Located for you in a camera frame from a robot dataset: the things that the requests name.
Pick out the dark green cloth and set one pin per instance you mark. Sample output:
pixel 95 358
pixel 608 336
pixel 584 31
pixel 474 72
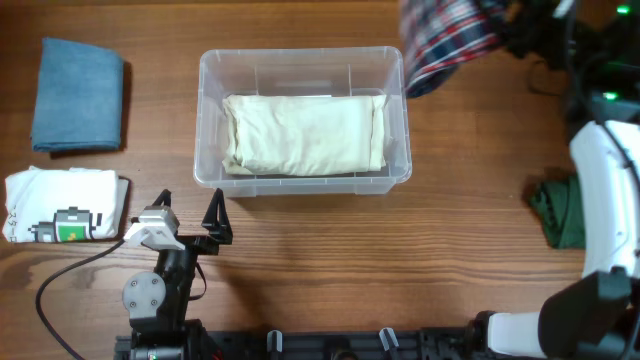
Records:
pixel 558 205

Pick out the beige cloth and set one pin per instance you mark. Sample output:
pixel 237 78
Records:
pixel 304 136

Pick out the clear plastic storage bin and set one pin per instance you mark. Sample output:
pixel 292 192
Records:
pixel 324 72

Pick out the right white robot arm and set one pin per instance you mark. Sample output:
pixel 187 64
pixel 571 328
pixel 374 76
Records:
pixel 598 316

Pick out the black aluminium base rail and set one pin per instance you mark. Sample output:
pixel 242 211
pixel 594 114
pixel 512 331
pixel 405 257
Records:
pixel 426 344

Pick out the red plaid cloth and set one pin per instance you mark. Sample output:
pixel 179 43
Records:
pixel 441 35

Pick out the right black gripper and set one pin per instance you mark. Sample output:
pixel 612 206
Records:
pixel 521 26

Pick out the folded white printed t-shirt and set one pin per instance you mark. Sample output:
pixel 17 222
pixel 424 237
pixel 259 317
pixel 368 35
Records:
pixel 53 206

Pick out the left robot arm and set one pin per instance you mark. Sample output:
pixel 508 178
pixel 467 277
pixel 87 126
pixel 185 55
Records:
pixel 157 300

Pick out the folded blue cloth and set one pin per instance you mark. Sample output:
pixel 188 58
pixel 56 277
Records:
pixel 79 98

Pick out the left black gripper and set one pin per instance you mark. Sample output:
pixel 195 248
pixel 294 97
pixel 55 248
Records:
pixel 220 231

